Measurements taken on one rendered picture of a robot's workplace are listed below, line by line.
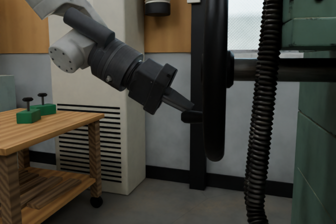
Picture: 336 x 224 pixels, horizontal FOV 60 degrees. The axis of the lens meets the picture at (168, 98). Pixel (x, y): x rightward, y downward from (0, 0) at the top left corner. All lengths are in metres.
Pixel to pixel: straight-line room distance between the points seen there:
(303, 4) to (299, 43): 0.05
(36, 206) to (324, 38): 1.31
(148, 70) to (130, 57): 0.04
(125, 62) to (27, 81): 1.99
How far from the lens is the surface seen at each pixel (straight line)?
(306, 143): 0.65
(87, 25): 0.57
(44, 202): 1.46
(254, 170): 0.41
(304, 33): 0.34
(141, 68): 0.54
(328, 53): 0.54
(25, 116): 1.48
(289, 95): 1.81
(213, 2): 0.36
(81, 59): 0.59
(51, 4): 0.60
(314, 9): 0.37
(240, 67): 0.46
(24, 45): 2.49
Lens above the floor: 0.83
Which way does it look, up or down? 8 degrees down
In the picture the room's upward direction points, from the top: straight up
